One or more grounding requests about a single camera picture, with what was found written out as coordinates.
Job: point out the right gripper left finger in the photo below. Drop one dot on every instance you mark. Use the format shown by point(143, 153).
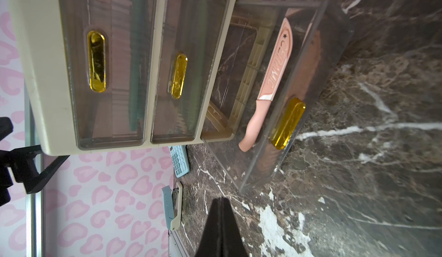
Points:
point(210, 244)

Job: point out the aluminium mounting rail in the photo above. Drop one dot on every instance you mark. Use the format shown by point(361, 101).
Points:
point(176, 246)

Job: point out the blue white calculator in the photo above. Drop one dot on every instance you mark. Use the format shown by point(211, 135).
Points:
point(179, 160)

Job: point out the beige desktop drawer organizer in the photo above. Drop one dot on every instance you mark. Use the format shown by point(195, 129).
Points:
point(38, 28)

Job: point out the transparent grey drawer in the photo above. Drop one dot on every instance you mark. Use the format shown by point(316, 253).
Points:
point(108, 49)
point(190, 37)
point(251, 36)

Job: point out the blue beige stapler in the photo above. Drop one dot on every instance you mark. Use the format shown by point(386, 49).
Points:
point(172, 205)

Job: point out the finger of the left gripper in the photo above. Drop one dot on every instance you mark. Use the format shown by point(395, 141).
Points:
point(21, 162)

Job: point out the pink fruit knife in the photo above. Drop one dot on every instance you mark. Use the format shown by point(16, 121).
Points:
point(275, 70)
point(295, 95)

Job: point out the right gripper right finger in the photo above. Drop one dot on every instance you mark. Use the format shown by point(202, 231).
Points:
point(231, 240)

